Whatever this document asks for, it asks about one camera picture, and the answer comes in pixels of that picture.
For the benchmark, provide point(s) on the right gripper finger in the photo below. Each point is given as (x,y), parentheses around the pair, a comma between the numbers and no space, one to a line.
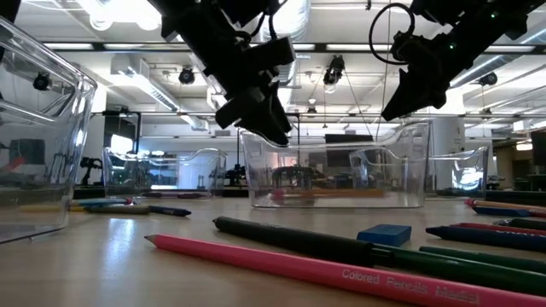
(418,94)

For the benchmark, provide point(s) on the blue pencil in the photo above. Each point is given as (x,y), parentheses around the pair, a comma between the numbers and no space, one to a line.
(102,202)

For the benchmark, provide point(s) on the black ceiling spotlight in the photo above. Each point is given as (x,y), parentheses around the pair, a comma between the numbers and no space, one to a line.
(186,76)
(488,79)

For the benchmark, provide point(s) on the black overhead camera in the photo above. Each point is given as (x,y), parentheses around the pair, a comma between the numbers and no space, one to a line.
(335,70)

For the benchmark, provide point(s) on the thick blue eraser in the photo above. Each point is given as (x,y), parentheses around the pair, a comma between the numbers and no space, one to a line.
(384,236)

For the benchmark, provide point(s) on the white pillar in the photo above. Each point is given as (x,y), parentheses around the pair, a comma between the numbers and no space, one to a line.
(445,140)

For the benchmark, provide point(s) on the clear plastic bin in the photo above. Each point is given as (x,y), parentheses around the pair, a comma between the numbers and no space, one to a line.
(42,149)
(128,170)
(469,175)
(384,179)

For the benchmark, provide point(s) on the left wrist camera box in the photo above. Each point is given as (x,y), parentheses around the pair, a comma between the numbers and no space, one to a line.
(271,51)

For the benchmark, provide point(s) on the purple crayon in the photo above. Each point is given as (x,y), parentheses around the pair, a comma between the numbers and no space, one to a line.
(189,195)

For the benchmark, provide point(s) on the silver ventilation duct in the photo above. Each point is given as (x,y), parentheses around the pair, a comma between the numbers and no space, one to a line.
(300,21)

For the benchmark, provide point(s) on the pink colored pencil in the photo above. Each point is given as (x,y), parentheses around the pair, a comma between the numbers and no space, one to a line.
(256,256)

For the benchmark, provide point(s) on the black silver frame crossbar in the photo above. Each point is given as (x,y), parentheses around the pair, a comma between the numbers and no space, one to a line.
(128,46)

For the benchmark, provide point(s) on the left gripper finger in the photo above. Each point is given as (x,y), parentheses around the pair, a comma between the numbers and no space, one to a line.
(279,111)
(260,119)

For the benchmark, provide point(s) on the dark green coloured pencil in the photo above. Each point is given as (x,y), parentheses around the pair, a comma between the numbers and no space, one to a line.
(298,239)

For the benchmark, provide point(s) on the orange pencil red eraser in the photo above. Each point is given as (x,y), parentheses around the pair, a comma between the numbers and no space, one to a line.
(503,204)

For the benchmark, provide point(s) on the black monitor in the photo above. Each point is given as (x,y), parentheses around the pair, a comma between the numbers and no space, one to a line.
(347,143)

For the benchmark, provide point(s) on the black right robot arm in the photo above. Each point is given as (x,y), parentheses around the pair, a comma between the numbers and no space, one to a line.
(490,17)

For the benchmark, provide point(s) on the dark blue crayon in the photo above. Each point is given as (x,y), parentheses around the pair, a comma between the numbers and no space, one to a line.
(170,211)

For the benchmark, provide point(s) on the dark red crayon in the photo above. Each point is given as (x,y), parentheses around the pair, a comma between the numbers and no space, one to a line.
(152,195)

